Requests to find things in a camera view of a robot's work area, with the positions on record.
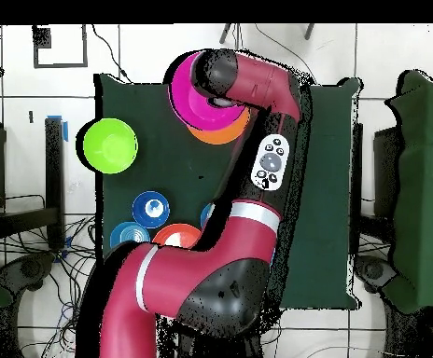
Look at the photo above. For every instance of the large light orange bowl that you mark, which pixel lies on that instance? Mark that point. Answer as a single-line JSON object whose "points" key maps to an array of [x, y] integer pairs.
{"points": [[220, 136]]}

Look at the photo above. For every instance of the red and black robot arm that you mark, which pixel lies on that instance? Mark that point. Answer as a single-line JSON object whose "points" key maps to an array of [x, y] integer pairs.
{"points": [[186, 276]]}

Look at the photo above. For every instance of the small dark blue bowl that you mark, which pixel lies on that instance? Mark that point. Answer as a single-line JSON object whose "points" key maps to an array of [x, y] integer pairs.
{"points": [[142, 216]]}

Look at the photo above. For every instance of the small light blue bowl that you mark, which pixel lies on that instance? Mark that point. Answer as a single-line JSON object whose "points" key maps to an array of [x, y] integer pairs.
{"points": [[205, 216], [127, 233]]}

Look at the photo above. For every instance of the dark grey chair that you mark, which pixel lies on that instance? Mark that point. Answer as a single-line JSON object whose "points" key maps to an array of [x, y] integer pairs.
{"points": [[373, 270]]}

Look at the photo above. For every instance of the grey tripod legs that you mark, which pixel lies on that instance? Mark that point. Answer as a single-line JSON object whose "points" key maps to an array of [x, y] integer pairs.
{"points": [[226, 34]]}

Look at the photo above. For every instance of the dark green tablecloth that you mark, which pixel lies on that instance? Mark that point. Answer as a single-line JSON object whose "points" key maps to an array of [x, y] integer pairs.
{"points": [[156, 167]]}

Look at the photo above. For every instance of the black bench frame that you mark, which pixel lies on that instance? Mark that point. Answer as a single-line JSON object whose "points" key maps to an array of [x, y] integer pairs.
{"points": [[54, 167]]}

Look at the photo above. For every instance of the light green bowl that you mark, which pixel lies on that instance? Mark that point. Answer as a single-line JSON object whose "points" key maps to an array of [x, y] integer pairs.
{"points": [[110, 145]]}

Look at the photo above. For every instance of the shallow red-orange bowl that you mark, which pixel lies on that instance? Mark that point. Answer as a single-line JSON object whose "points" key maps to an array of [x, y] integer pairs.
{"points": [[175, 233]]}

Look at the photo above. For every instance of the large pink bowl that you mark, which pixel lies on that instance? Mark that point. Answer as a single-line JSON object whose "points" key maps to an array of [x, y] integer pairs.
{"points": [[183, 97]]}

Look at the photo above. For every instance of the black chair base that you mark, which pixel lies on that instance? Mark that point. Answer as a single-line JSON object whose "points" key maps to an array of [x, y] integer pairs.
{"points": [[30, 268]]}

